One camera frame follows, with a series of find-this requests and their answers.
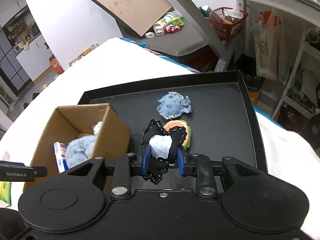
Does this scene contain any black stitched fabric toy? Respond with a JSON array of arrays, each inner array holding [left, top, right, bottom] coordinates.
[[140, 119, 185, 185]]

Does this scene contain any orange burger plush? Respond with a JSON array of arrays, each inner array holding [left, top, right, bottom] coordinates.
[[163, 119, 192, 149]]

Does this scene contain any blue denim fish toy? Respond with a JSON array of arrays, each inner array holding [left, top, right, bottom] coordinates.
[[157, 91, 192, 120]]

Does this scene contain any blue tissue pack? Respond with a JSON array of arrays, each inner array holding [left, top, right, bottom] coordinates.
[[53, 141, 68, 173]]

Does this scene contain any grey fluffy plush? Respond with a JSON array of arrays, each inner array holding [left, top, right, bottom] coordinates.
[[65, 121, 103, 168]]

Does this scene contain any green tissue box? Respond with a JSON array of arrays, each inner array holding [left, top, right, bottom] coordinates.
[[0, 181, 11, 208]]

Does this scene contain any brown cardboard box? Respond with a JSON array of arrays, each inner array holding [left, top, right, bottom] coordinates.
[[31, 103, 131, 178]]

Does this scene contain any black shallow tray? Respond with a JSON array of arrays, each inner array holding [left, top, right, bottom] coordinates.
[[79, 72, 267, 171]]

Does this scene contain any white bed cover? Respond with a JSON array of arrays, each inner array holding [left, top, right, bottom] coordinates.
[[1, 38, 319, 239]]

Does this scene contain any white kitchen cabinet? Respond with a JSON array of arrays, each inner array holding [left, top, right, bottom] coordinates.
[[16, 34, 52, 81]]

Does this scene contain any orange carton on floor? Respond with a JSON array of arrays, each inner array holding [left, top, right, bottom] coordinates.
[[49, 59, 64, 75]]

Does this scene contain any white charger cube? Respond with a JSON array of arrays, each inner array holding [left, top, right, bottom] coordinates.
[[145, 32, 155, 38]]

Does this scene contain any white supplement jar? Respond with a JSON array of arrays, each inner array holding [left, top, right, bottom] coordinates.
[[153, 12, 177, 35]]

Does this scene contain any red round toy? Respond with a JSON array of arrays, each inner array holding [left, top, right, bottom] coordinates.
[[165, 24, 181, 34]]

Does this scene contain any hanging white tote bag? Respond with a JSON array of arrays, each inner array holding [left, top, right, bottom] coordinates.
[[252, 8, 289, 84]]

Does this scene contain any green toy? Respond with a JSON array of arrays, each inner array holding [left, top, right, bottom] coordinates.
[[171, 16, 184, 27]]

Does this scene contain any red plastic basket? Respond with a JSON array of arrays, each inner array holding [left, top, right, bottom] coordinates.
[[206, 7, 248, 41]]

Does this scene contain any leaning black box lid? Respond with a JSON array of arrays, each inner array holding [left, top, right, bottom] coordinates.
[[91, 0, 172, 37]]

